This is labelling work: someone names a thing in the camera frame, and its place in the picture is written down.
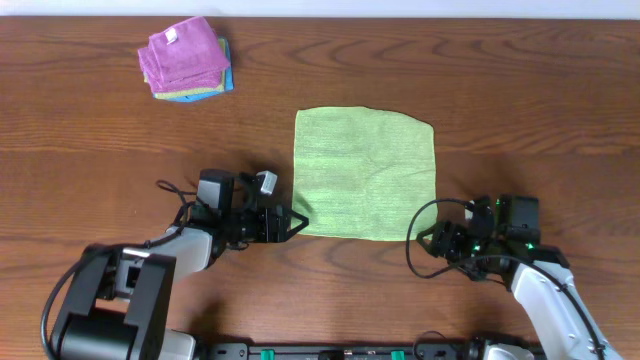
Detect green microfiber cloth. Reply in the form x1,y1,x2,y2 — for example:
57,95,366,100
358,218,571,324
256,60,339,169
292,107,438,241

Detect blue folded cloth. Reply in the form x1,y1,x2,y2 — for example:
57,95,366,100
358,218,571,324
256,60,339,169
147,30,233,102

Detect light green folded cloth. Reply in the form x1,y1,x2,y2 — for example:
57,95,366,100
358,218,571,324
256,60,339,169
138,34,231,102

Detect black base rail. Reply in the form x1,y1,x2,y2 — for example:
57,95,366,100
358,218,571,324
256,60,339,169
199,342,546,360

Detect purple folded cloth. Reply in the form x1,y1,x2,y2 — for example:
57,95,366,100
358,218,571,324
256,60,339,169
138,16,230,98

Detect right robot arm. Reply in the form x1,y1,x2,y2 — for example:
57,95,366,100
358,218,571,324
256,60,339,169
415,220,621,359

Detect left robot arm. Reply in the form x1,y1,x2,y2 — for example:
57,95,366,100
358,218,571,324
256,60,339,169
41,201,309,360

